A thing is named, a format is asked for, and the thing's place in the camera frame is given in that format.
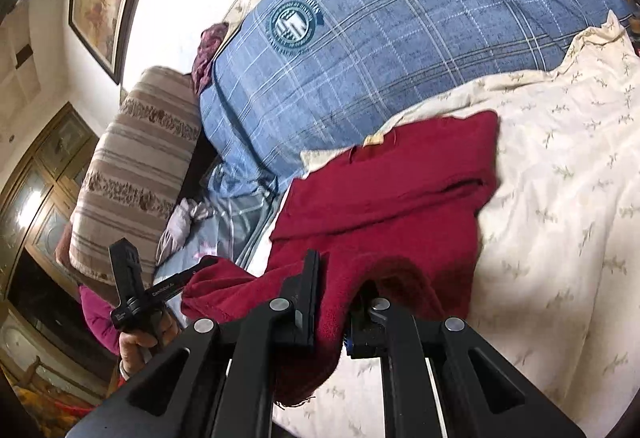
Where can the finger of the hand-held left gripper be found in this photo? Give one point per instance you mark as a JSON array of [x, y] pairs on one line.
[[197, 269]]

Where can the cream leaf-print quilt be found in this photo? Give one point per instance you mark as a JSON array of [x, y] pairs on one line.
[[550, 218]]

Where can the pale lavender cloth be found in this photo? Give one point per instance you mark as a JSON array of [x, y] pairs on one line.
[[175, 228]]

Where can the light blue striped cloth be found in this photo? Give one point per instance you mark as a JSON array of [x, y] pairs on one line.
[[235, 213]]

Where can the person's left hand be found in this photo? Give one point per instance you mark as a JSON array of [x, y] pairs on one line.
[[135, 343]]

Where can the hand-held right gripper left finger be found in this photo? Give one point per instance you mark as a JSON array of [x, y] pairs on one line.
[[300, 313]]

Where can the person's left forearm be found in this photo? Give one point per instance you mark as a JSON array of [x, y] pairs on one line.
[[97, 318]]

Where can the beige striped pillow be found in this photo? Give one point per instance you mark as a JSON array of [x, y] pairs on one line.
[[135, 158]]

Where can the dark wooden wardrobe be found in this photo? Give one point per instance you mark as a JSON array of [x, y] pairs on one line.
[[45, 198]]

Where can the dark red fleece sweater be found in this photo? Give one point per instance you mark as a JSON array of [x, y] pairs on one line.
[[390, 198]]

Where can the purple patterned cloth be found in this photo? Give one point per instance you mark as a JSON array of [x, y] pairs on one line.
[[207, 53]]

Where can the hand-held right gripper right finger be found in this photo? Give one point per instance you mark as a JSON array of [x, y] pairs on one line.
[[370, 333]]

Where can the blue plaid pillow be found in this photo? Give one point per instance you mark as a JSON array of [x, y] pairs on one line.
[[400, 18]]

